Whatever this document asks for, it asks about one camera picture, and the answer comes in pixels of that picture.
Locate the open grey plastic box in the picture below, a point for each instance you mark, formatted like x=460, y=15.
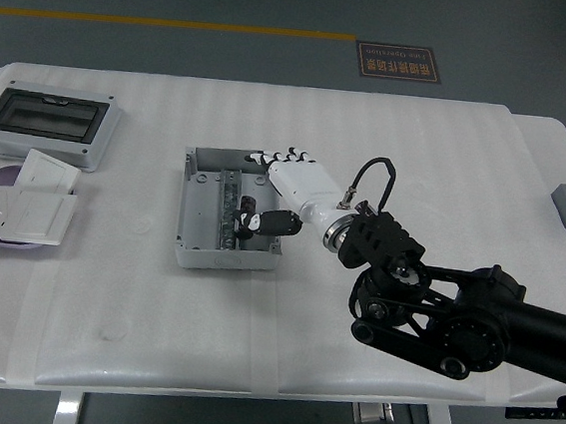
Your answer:
x=197, y=214

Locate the metal mounting rail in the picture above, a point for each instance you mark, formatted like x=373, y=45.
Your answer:
x=227, y=191

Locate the white foam mat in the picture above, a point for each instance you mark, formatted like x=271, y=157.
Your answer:
x=153, y=310

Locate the grey distribution box dark window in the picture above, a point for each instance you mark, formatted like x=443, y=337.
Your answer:
x=46, y=116

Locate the metal bracket under table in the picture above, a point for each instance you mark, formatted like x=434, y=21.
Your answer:
x=373, y=415

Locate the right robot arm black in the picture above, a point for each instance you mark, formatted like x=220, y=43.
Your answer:
x=386, y=237

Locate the floor sign with orange text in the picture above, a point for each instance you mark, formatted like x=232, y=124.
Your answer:
x=397, y=62

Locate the white wall switch panel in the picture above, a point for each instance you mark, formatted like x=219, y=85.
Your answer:
x=37, y=216

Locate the black table control panel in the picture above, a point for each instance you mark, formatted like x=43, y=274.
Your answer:
x=529, y=413

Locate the white blank switch plate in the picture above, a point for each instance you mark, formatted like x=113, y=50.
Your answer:
x=46, y=171

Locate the purple round disc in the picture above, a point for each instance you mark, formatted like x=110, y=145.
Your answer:
x=0, y=177

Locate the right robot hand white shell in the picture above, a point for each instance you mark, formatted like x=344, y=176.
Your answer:
x=306, y=184

